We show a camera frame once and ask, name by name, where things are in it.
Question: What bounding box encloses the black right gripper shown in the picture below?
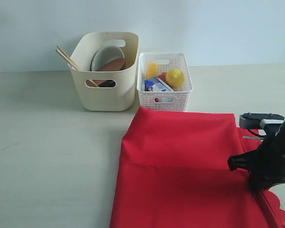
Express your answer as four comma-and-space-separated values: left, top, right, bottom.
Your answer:
227, 119, 285, 192

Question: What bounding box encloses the red table cloth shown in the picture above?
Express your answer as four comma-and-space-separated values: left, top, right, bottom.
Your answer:
110, 107, 285, 228

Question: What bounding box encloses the white perforated plastic basket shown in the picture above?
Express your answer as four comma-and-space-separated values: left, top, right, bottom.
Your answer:
136, 52, 193, 112

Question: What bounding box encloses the yellow lemon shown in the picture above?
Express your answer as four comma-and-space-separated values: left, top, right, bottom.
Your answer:
165, 68, 185, 88

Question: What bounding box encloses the blue white milk carton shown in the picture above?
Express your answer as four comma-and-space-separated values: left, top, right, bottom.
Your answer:
144, 77, 174, 92

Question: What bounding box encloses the red sausage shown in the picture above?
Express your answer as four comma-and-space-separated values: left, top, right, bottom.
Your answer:
158, 72, 167, 82

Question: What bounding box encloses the yellow cheese wedge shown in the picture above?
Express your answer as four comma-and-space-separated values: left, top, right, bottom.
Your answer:
146, 62, 158, 79

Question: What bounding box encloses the brown wooden plate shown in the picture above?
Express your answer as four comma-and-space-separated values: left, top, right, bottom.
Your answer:
97, 58, 126, 72

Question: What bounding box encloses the white ceramic bowl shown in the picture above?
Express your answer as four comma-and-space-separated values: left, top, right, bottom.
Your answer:
90, 46, 124, 71

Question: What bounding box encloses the steel cup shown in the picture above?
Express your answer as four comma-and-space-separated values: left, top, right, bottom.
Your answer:
99, 80, 116, 87

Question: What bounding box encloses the cream plastic bin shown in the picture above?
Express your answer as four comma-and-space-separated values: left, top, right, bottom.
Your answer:
70, 31, 139, 112

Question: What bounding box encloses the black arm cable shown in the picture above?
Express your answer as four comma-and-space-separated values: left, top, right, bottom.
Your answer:
248, 128, 268, 138

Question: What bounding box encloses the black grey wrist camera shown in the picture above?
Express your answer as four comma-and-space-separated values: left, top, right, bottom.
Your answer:
239, 113, 285, 130

